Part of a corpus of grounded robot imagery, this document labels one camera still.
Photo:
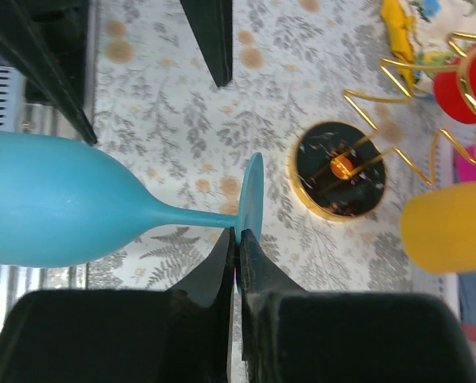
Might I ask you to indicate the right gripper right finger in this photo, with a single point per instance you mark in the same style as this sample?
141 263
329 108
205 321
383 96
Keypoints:
294 335

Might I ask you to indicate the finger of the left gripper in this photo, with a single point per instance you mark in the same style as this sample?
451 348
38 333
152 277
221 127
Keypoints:
211 22
22 44

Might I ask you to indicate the yellow plastic goblet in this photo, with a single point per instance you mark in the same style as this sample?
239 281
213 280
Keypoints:
438 229

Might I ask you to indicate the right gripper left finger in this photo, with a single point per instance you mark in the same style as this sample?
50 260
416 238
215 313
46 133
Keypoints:
181 334

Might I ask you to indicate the gold wine glass rack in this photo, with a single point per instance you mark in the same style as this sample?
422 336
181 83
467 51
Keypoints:
338 172

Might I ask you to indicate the red plastic wine glass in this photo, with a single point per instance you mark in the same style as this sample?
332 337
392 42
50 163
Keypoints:
455 91

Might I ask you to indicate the blue plastic goblet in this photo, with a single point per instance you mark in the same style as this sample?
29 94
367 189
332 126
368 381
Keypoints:
64 203

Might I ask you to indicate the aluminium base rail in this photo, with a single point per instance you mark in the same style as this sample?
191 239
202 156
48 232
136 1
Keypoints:
17 115

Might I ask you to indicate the white plastic basket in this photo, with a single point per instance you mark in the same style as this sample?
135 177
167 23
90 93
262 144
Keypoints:
440 167

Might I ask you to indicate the dinosaur print cloth bag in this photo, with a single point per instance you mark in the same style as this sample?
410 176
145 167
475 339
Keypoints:
417 32

